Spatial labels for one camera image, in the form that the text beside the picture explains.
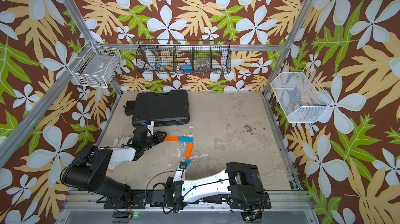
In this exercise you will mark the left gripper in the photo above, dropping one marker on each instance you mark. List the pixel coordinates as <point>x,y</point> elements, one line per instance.
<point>159,136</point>

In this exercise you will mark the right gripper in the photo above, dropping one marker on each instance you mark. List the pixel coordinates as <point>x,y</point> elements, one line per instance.
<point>169,182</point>

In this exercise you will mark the orange block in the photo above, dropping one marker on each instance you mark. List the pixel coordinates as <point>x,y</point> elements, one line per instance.
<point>171,138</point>
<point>188,151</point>

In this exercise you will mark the teal block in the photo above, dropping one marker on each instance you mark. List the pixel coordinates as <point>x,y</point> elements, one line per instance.
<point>188,162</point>
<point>185,139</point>

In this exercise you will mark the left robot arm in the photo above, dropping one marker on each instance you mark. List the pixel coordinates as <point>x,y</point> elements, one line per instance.
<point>88,170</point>

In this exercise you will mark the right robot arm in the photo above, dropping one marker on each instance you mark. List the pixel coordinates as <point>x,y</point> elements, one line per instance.
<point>239,186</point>

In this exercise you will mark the black plastic tool case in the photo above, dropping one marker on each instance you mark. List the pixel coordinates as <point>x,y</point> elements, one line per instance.
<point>164,109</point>

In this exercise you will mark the white work glove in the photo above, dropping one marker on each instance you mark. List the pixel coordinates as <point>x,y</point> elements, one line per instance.
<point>120,142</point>

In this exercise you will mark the blue object in basket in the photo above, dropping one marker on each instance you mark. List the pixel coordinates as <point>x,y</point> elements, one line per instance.
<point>187,69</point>

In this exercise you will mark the white mesh basket right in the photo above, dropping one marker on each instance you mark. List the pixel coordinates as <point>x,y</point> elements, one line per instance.
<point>301,96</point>

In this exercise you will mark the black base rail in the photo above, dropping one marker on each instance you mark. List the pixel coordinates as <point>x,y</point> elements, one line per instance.
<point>141,199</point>

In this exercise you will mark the black wire basket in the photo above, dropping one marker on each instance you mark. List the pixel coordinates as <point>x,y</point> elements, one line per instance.
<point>205,56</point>

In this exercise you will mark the white wire basket left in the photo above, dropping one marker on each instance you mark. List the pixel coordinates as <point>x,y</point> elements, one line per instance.
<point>95,65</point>

